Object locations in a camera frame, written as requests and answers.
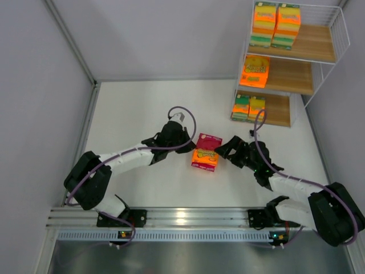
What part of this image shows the yellow sponge pack green box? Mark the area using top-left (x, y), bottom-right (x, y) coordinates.
top-left (250, 1), bottom-right (276, 47)

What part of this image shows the top wooden shelf board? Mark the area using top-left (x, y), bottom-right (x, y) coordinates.
top-left (248, 25), bottom-right (336, 63)

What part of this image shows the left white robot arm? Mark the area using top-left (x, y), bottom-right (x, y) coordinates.
top-left (64, 116), bottom-right (196, 219)

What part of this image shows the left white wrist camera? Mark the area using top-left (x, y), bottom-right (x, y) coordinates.
top-left (169, 112), bottom-right (185, 124)

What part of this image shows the Sponge Daddy yellow sponge box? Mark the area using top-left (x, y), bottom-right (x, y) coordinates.
top-left (248, 96), bottom-right (266, 122)

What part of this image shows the pink Scrub Mommy box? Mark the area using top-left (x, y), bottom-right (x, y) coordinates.
top-left (191, 133), bottom-right (222, 172)

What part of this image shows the green sponge orange pack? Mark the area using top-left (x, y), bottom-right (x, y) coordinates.
top-left (231, 94), bottom-right (250, 122)

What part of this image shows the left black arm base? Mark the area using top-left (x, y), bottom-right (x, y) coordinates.
top-left (96, 209), bottom-right (147, 228)

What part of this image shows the wooden shelf board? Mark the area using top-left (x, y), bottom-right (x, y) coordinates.
top-left (237, 58), bottom-right (314, 96)
top-left (248, 25), bottom-right (336, 63)
top-left (233, 90), bottom-right (291, 127)

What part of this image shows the Scrub Daddy orange box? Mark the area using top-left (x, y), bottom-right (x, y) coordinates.
top-left (240, 55), bottom-right (270, 88)

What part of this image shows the white wire shelf frame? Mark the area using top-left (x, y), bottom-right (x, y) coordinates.
top-left (230, 1), bottom-right (350, 127)

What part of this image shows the slotted grey cable duct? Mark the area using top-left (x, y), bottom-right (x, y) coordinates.
top-left (57, 229), bottom-right (287, 243)

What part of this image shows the aluminium mounting rail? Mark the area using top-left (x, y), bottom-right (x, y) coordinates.
top-left (47, 207), bottom-right (356, 229)

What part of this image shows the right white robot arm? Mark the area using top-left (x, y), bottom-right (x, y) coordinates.
top-left (214, 136), bottom-right (364, 247)

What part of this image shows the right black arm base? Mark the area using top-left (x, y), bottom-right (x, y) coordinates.
top-left (247, 208), bottom-right (285, 230)

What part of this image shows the middle wooden shelf board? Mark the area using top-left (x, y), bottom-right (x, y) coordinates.
top-left (237, 58), bottom-right (314, 96)

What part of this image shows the bottom wooden shelf board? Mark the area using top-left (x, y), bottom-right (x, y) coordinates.
top-left (233, 90), bottom-right (291, 127)

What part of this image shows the corner aluminium frame post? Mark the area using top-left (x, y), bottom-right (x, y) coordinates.
top-left (42, 0), bottom-right (99, 86)

